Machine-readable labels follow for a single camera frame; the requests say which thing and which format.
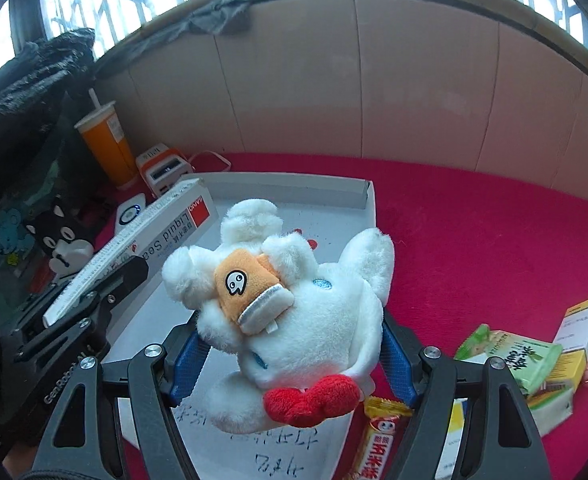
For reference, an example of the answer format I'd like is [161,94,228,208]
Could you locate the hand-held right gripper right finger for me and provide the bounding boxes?
[380,309,550,480]

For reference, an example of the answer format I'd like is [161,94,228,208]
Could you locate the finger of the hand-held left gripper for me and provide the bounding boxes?
[14,256,150,367]

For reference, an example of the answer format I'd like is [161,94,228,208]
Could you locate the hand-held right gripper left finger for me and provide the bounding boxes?
[31,321,211,480]

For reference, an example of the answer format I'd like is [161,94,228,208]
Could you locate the long white box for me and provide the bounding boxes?
[43,178,218,330]

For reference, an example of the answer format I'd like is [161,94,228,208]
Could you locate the white plush toy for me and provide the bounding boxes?
[161,199,395,435]

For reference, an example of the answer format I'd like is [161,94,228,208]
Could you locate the white cardboard tray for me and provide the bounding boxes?
[99,172,377,480]

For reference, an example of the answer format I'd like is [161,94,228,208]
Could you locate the white pocket router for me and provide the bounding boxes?
[115,197,150,233]

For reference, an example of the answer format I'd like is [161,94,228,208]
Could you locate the black cat phone holder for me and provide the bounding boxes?
[26,195,97,283]

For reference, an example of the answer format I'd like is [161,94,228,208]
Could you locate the red yellow snack packet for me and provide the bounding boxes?
[346,395,415,480]

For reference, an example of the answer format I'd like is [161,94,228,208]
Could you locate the green snack packet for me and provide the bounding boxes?
[454,324,512,361]

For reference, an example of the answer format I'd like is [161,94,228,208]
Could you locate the white box yellow stripe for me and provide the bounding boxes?
[434,399,471,480]

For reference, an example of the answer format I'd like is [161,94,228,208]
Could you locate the orange white power bank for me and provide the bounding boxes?
[135,147,195,197]

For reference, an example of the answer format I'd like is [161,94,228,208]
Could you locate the cartoon mouse printed bag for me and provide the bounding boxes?
[0,105,97,311]

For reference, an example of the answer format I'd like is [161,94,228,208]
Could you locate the orange paper cup with straw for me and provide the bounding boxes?
[74,89,137,191]

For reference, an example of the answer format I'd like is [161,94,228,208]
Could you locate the red table cloth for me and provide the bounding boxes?
[99,150,588,480]

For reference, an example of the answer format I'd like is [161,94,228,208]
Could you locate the green white tissue packet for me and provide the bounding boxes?
[526,384,575,433]

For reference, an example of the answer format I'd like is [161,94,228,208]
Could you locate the black plastic bag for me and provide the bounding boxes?
[0,29,97,161]

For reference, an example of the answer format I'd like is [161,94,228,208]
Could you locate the grey cloth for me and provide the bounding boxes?
[144,0,275,36]

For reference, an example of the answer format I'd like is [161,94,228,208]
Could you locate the cardboard panel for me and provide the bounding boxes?
[94,0,588,191]

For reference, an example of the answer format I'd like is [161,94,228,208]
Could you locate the white cable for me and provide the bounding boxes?
[189,151,233,173]

